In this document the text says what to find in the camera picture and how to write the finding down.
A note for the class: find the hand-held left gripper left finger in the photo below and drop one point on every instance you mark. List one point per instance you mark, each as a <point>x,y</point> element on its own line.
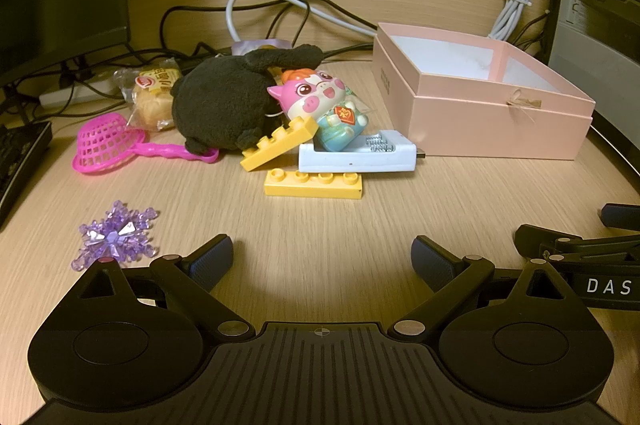
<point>214,257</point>

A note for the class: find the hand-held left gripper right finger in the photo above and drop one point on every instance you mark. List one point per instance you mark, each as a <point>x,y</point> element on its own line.
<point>432,261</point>

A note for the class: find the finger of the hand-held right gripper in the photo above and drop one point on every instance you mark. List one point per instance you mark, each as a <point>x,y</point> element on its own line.
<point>622,216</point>
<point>532,239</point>

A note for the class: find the purple crystal snowflake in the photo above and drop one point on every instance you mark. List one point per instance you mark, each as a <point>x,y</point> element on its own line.
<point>112,235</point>

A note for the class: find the yellow toy brick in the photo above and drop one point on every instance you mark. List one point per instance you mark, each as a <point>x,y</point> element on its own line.
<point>270,147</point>
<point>310,187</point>

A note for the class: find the light blue battery charger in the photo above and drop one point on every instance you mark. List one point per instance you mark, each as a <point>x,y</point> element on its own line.
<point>350,165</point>

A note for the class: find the pink cardboard box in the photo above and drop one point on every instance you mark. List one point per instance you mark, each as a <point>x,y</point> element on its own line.
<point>475,125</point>

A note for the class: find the black plush toy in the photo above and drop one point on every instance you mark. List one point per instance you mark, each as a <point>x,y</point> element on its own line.
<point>220,105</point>

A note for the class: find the pink plastic strainer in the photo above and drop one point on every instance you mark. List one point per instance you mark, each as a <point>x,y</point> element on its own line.
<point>100,145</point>

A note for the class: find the bread packet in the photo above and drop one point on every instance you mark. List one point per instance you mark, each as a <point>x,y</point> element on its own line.
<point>150,105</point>

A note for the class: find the pink cat toy figure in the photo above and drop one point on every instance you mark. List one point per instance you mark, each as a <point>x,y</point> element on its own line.
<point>310,95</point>

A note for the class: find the clear plastic packet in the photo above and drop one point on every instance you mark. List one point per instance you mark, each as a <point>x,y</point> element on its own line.
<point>250,46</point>

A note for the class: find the white power strip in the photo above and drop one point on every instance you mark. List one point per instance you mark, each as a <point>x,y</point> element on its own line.
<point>75,94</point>

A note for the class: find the black keyboard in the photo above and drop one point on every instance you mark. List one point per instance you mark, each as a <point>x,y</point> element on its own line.
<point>20,155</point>

